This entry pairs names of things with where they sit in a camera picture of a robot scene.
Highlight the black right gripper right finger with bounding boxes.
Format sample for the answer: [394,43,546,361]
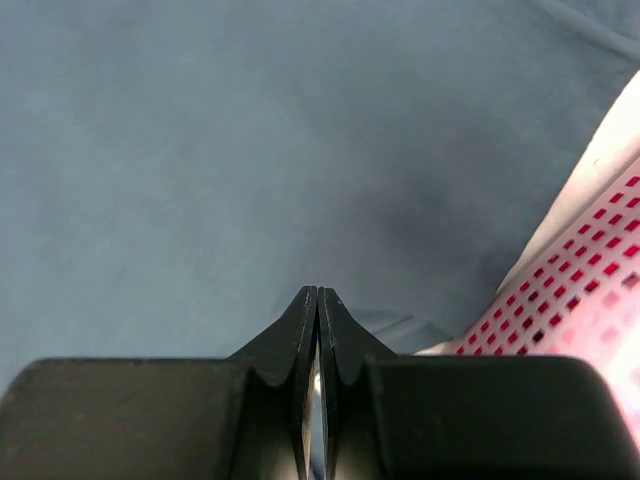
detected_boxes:
[317,288,639,479]

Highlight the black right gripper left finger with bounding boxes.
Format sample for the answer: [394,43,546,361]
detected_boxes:
[1,286,318,479]

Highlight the teal blue t-shirt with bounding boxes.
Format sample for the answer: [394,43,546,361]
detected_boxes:
[1,1,639,383]

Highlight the white plastic basket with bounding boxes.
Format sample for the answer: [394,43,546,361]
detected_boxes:
[425,76,639,433]

